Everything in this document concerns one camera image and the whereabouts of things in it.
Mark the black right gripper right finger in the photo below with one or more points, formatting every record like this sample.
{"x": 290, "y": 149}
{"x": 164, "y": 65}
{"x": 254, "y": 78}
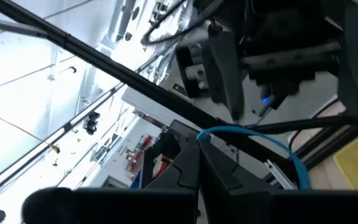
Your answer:
{"x": 222, "y": 177}

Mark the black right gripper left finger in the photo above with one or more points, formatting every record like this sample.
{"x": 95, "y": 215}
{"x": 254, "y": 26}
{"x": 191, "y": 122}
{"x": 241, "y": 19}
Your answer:
{"x": 185, "y": 174}

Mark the blue rubber band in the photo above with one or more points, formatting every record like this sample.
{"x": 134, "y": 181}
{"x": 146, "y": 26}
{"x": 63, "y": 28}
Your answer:
{"x": 301, "y": 174}

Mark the yellow plastic bin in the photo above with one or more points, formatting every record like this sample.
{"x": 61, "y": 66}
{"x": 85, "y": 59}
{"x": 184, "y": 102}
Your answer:
{"x": 353, "y": 161}

